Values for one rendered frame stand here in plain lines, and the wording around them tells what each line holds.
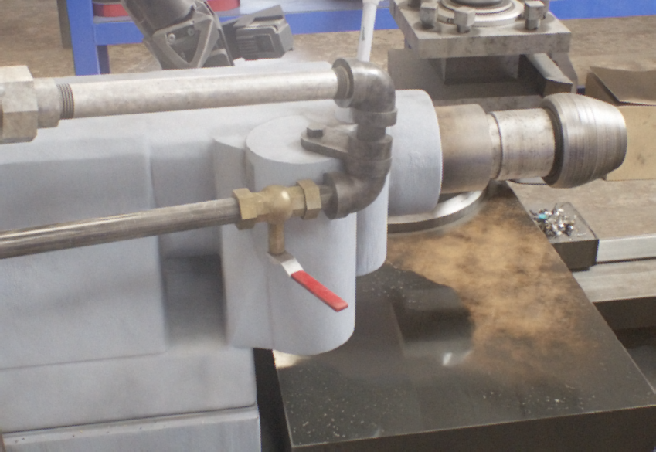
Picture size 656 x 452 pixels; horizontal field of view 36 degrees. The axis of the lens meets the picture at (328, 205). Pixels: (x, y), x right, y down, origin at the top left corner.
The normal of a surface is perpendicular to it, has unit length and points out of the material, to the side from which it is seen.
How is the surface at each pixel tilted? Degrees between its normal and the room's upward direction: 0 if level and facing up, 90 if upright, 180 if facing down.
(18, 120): 101
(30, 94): 56
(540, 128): 42
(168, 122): 28
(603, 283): 0
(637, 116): 90
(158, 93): 63
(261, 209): 68
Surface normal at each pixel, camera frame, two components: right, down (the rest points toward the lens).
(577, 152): 0.06, 0.27
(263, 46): -0.42, 0.57
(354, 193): 0.38, -0.01
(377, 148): 0.32, 0.36
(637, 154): 0.08, 0.48
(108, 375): 0.14, 0.00
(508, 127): 0.08, -0.51
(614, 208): 0.00, -0.88
